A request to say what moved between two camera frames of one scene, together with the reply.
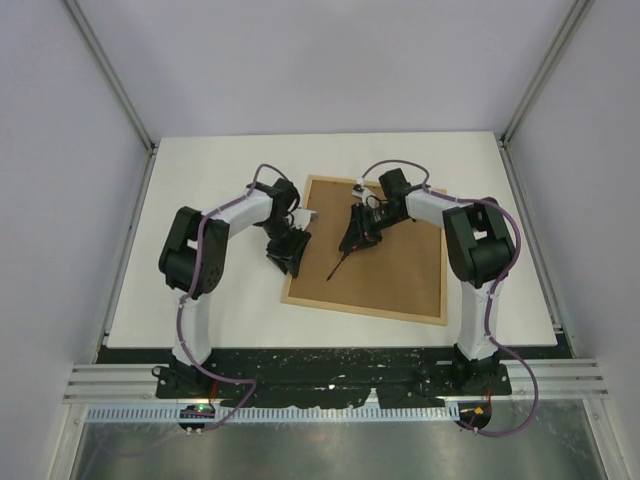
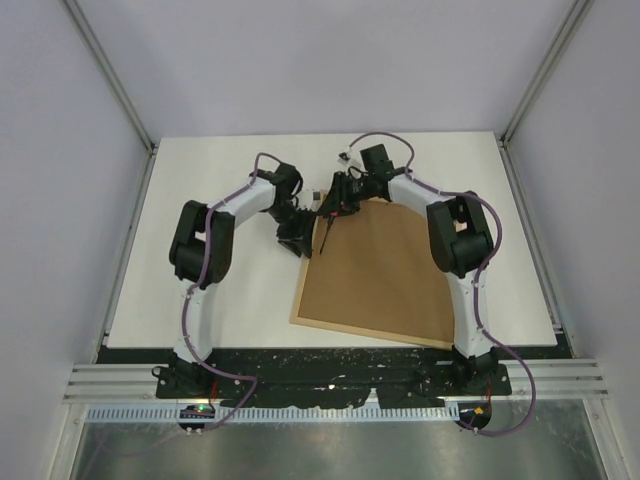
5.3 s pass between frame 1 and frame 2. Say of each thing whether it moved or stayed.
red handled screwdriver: moved
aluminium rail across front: stayed
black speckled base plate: stayed
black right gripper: moved
